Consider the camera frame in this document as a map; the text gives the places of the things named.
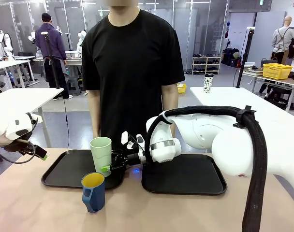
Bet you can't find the white humanoid robot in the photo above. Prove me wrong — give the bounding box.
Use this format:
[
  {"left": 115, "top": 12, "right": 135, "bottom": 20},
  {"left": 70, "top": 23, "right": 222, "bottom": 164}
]
[
  {"left": 75, "top": 29, "right": 88, "bottom": 58},
  {"left": 0, "top": 29, "right": 14, "bottom": 61}
]

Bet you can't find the mannequin with apron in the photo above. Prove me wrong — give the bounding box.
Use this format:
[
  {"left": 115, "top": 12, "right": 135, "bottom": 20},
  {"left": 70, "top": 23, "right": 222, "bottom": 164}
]
[{"left": 272, "top": 16, "right": 294, "bottom": 65}]

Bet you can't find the white table with basket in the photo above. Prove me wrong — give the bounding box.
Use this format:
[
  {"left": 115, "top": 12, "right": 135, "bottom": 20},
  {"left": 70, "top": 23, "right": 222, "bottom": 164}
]
[{"left": 242, "top": 69, "right": 294, "bottom": 112}]

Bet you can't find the white workbench desk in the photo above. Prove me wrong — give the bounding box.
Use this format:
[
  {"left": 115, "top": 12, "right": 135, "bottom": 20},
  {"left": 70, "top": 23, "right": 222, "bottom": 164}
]
[{"left": 0, "top": 55, "right": 39, "bottom": 89}]

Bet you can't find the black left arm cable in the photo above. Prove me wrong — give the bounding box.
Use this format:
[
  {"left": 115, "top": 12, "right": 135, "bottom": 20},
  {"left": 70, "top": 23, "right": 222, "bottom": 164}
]
[{"left": 0, "top": 145, "right": 37, "bottom": 165}]

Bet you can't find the spotted white tumbler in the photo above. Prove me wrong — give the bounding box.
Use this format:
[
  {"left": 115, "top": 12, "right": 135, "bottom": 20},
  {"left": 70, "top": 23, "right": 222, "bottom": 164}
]
[{"left": 203, "top": 73, "right": 215, "bottom": 94}]

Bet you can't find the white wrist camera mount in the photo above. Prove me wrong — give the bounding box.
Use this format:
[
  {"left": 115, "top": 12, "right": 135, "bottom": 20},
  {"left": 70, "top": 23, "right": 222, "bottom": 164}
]
[{"left": 120, "top": 130, "right": 146, "bottom": 149}]

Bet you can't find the person in purple jacket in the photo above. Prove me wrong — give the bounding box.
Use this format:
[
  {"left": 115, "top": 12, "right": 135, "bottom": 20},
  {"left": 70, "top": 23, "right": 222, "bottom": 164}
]
[{"left": 35, "top": 13, "right": 74, "bottom": 101}]

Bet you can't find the yellow plastic basket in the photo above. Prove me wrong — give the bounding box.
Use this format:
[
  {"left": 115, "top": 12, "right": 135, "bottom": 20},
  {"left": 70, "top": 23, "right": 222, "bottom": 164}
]
[{"left": 262, "top": 63, "right": 294, "bottom": 80}]

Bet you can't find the person in black t-shirt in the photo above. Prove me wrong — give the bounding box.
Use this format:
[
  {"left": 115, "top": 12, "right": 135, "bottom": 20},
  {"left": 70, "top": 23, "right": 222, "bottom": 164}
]
[{"left": 81, "top": 0, "right": 186, "bottom": 151}]

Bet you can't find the black plastic tray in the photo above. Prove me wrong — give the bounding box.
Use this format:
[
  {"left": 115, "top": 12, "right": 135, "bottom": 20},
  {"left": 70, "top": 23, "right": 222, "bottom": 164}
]
[
  {"left": 141, "top": 153, "right": 228, "bottom": 196},
  {"left": 41, "top": 149, "right": 125, "bottom": 190}
]

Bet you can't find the white shoe rack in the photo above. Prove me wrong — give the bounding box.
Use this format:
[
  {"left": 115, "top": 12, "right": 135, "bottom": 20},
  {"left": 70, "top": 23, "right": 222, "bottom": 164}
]
[{"left": 191, "top": 56, "right": 222, "bottom": 75}]

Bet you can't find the black bags pile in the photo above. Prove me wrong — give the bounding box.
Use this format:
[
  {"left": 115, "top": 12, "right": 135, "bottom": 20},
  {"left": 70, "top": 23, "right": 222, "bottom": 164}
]
[{"left": 221, "top": 47, "right": 242, "bottom": 68}]

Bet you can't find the person's right forearm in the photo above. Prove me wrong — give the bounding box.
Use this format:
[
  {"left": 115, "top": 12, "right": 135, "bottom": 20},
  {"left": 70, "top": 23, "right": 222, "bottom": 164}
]
[{"left": 87, "top": 90, "right": 101, "bottom": 140}]

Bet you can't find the person's left forearm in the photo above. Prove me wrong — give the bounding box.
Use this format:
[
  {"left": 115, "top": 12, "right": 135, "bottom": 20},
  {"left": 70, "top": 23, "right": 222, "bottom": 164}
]
[{"left": 161, "top": 84, "right": 180, "bottom": 115}]

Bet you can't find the blue mug yellow inside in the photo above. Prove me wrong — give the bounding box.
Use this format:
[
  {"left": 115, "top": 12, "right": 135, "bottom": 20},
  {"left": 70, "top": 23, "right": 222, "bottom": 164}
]
[{"left": 82, "top": 172, "right": 106, "bottom": 214}]

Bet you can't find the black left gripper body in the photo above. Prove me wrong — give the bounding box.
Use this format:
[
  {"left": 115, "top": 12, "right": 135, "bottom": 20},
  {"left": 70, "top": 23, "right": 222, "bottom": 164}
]
[{"left": 5, "top": 137, "right": 36, "bottom": 155}]

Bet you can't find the black camera stand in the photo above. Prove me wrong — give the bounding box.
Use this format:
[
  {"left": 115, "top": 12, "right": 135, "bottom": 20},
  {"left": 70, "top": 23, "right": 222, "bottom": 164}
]
[
  {"left": 235, "top": 26, "right": 256, "bottom": 89},
  {"left": 40, "top": 30, "right": 61, "bottom": 90}
]

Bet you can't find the pale green cup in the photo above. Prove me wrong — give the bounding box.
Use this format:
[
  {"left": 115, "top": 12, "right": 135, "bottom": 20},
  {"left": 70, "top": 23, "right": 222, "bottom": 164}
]
[{"left": 89, "top": 136, "right": 113, "bottom": 178}]

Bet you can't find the black braided cable sleeve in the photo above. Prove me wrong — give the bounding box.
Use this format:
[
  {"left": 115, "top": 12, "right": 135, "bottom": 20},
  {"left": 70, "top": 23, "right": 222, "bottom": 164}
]
[{"left": 146, "top": 105, "right": 268, "bottom": 232}]

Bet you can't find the large white table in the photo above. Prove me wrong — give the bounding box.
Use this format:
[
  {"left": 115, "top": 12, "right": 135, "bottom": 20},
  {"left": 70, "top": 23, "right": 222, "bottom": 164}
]
[{"left": 190, "top": 86, "right": 294, "bottom": 155}]

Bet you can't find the thin black cable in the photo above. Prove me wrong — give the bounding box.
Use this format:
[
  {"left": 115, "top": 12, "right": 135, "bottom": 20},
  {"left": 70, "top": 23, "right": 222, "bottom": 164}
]
[{"left": 63, "top": 91, "right": 70, "bottom": 148}]

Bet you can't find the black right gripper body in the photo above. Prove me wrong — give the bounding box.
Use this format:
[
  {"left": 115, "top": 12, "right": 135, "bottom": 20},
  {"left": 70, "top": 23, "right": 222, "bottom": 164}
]
[{"left": 110, "top": 149, "right": 141, "bottom": 171}]

